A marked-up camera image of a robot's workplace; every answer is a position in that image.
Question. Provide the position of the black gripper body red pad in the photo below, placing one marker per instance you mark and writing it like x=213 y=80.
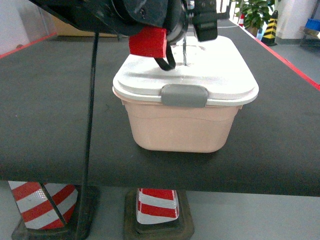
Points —
x=129 y=17

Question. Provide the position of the white lid grey handle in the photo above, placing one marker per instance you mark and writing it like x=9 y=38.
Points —
x=214 y=73

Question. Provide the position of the pink plastic storage box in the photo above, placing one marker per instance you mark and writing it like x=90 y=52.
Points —
x=159 y=127

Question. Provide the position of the cardboard box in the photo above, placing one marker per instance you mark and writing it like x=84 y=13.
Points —
x=67 y=30

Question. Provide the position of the red white traffic cone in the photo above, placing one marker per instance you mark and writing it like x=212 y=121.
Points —
x=241 y=20

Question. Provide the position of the green potted plant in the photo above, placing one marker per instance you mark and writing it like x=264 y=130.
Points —
x=256 y=14

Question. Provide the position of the yellow black striped cone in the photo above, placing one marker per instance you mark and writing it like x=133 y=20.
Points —
x=269 y=35

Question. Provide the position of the black table mat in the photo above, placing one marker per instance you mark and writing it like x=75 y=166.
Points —
x=273 y=146

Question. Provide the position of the red white cone centre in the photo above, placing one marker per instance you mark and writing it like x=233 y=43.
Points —
x=157 y=214

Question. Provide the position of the red white cone left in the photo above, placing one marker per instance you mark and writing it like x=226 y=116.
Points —
x=51 y=211

